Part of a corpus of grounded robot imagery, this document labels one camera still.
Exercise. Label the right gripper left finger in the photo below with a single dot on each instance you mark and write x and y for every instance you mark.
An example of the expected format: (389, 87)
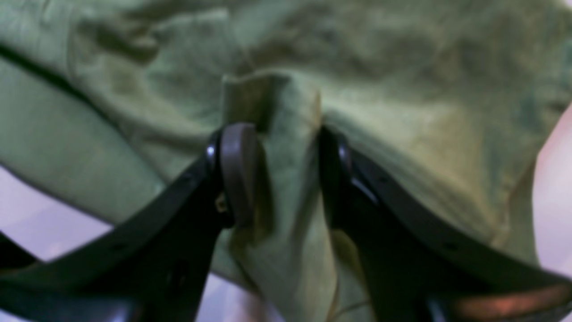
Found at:
(152, 268)

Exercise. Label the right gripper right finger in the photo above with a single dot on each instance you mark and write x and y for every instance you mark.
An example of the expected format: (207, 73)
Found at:
(417, 267)

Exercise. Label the green t-shirt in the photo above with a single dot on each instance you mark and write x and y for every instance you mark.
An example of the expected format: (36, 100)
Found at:
(105, 102)

